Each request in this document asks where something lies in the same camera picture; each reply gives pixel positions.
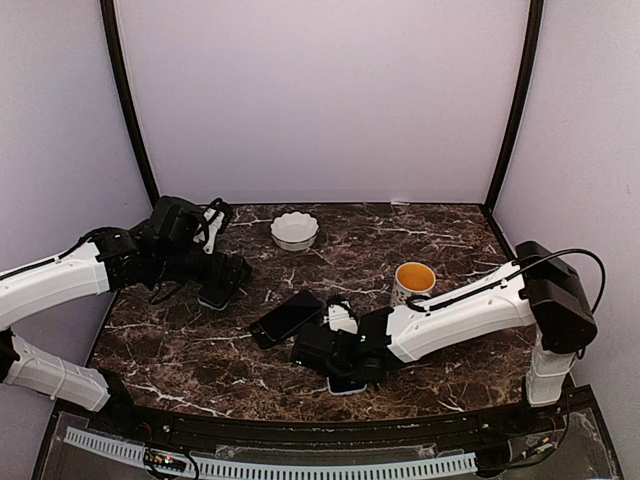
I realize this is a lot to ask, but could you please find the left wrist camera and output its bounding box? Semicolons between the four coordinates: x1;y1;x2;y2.
193;198;234;255

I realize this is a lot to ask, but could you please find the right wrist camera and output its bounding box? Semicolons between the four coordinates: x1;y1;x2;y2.
324;294;358;334

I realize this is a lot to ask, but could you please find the light blue smartphone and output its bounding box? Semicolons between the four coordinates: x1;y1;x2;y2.
327;376;367;396

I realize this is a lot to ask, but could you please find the white patterned mug yellow inside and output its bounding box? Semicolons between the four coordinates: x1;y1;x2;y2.
390;262;436;307

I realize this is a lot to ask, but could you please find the stacked phone with teal edge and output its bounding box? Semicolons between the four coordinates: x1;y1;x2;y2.
197;285;234;311

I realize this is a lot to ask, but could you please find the white fluted ceramic bowl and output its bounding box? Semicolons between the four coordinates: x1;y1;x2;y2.
270;211;319;252

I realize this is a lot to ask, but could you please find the left black frame post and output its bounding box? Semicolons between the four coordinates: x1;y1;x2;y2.
99;0;160;206

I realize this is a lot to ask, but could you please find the black phone case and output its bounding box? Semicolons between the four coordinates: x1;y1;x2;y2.
248;290;323;349

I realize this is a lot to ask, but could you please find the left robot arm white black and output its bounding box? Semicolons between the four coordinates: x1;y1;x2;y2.
1;196;252;436

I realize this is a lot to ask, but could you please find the white slotted cable duct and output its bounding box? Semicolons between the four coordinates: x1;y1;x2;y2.
63;427;478;479

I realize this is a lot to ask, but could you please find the black front rail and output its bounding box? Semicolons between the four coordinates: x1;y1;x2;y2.
120;405;527;450

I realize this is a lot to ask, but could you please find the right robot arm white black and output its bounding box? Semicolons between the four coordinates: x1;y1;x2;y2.
291;241;600;434

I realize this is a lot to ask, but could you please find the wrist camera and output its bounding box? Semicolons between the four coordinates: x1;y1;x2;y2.
324;294;358;334
193;198;234;255

